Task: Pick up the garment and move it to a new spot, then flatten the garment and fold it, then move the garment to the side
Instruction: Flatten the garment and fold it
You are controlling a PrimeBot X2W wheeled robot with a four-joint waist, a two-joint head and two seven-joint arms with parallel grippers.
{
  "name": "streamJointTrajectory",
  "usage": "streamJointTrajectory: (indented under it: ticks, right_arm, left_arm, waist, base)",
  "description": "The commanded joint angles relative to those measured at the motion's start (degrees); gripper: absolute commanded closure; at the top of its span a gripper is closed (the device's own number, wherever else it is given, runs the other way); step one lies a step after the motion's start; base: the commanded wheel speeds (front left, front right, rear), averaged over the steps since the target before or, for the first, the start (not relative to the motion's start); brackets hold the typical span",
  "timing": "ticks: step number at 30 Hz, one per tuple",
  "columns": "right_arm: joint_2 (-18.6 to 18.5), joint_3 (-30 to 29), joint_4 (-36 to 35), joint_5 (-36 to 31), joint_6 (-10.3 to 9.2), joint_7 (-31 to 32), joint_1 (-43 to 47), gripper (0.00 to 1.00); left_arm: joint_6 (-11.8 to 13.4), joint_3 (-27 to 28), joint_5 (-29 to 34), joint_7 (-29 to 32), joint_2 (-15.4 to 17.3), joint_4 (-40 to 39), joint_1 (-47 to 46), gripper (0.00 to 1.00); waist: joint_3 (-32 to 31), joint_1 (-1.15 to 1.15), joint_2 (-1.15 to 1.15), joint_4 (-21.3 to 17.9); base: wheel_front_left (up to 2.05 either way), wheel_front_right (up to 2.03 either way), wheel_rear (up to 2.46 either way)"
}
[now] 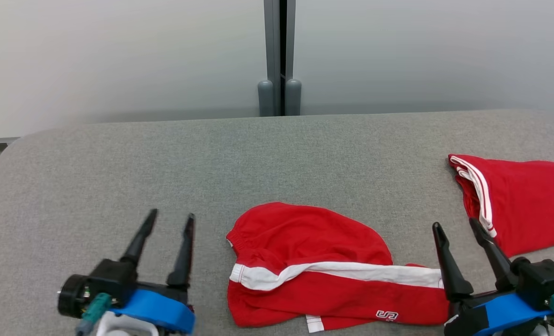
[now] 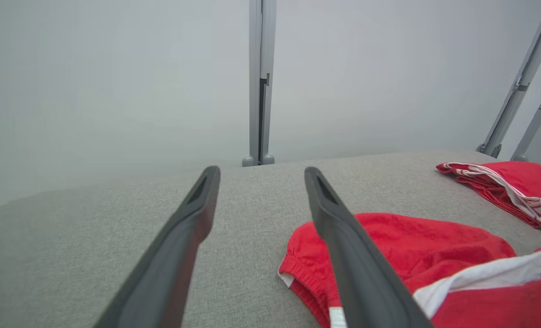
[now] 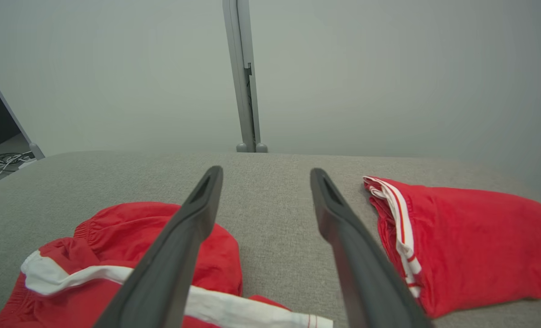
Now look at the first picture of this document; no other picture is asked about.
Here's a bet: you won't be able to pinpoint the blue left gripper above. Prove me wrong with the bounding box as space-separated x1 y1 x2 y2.
96 209 196 336

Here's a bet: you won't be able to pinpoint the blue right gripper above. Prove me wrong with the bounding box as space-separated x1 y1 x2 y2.
432 217 554 336

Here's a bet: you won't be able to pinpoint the red white basketball jersey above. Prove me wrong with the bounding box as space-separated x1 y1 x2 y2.
448 154 554 258

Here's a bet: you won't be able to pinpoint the red white-striped shorts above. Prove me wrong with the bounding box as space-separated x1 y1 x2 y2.
226 202 450 333

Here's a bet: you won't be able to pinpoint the grey fabric sofa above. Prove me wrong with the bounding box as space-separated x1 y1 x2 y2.
0 110 554 336

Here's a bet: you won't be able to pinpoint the teal left camera connector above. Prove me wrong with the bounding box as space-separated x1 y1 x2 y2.
75 293 113 336

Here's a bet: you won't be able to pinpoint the grey cylindrical post foot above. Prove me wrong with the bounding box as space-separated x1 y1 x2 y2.
258 80 274 117
285 78 302 116

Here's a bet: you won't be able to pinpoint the grey partition frame post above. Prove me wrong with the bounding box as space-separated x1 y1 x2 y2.
264 0 296 116

